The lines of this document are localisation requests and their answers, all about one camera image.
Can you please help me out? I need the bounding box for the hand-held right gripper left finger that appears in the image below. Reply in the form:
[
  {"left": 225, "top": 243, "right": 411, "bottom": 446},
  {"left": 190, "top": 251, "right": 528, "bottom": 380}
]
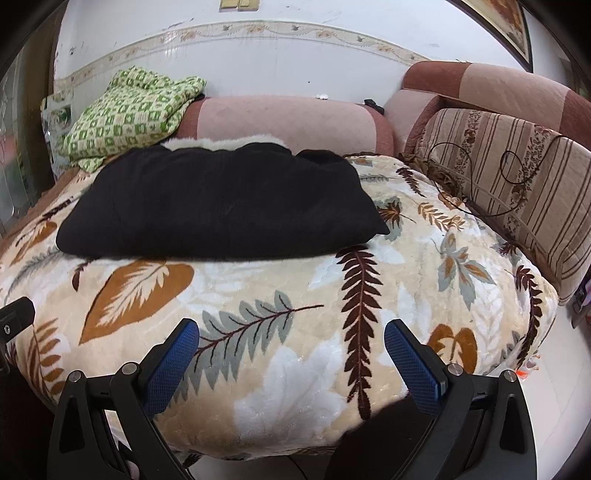
[{"left": 46, "top": 318, "right": 200, "bottom": 480}]

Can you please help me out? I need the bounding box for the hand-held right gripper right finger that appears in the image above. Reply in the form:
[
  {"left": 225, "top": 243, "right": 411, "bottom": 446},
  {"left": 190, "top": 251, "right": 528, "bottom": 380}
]
[{"left": 384, "top": 318, "right": 539, "bottom": 480}]

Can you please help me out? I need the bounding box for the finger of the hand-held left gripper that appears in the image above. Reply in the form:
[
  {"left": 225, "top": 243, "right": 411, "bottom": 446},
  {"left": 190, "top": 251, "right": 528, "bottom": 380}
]
[{"left": 0, "top": 296, "right": 36, "bottom": 370}]

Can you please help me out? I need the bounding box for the black coat with fur collar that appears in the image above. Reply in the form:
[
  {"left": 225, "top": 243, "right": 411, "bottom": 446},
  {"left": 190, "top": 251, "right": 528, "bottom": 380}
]
[{"left": 55, "top": 134, "right": 391, "bottom": 261}]

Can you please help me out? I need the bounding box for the leaf print fleece blanket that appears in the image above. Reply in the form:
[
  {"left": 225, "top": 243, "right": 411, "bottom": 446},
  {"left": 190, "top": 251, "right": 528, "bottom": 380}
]
[{"left": 0, "top": 154, "right": 559, "bottom": 462}]

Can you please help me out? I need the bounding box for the brown quilted bed cover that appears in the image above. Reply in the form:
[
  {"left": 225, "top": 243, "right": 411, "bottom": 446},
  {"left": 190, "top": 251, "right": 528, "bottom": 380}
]
[{"left": 18, "top": 166, "right": 93, "bottom": 222}]

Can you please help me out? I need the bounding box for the floral printed panel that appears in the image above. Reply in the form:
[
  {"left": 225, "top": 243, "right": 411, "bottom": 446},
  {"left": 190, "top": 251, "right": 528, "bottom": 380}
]
[{"left": 41, "top": 90, "right": 75, "bottom": 144}]

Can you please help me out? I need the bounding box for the striped floral cushion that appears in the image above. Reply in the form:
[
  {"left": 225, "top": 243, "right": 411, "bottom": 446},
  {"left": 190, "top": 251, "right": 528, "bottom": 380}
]
[{"left": 406, "top": 108, "right": 591, "bottom": 305}]

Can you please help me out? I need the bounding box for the green checked quilt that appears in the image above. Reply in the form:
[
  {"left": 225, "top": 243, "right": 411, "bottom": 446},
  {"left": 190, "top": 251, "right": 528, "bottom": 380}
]
[{"left": 58, "top": 67, "right": 207, "bottom": 171}]

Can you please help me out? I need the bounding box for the pink quilted sofa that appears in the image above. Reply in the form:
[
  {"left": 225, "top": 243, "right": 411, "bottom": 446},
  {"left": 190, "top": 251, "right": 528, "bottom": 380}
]
[{"left": 175, "top": 60, "right": 591, "bottom": 160}]

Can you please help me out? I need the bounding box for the thin dark looped cable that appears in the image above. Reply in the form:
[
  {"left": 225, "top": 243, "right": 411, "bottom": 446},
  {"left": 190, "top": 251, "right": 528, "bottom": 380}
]
[{"left": 427, "top": 141, "right": 548, "bottom": 217}]

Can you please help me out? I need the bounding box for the framed wall picture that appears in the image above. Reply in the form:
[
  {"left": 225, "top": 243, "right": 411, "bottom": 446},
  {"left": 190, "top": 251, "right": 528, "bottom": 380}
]
[{"left": 452, "top": 0, "right": 534, "bottom": 72}]

